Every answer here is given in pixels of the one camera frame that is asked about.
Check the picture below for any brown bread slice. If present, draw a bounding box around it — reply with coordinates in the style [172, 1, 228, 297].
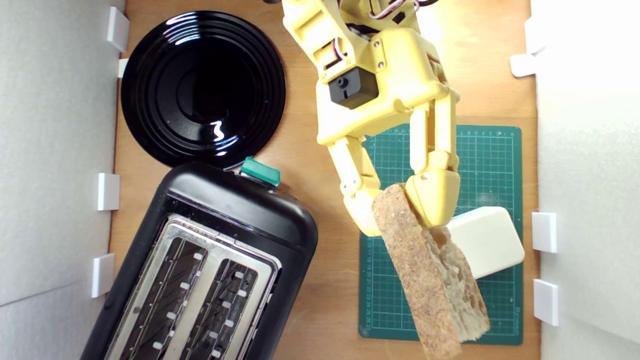
[371, 183, 491, 360]

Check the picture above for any green toaster lever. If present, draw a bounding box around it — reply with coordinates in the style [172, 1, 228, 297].
[239, 156, 282, 188]

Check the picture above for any black two-slot toaster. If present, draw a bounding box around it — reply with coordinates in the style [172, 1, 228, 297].
[80, 161, 319, 360]

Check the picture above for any white block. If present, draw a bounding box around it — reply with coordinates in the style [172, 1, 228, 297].
[446, 206, 526, 280]

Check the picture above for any green cutting mat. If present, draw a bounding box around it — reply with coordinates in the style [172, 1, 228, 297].
[358, 122, 524, 346]

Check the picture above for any black plate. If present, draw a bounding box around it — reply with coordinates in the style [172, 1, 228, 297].
[120, 10, 287, 169]

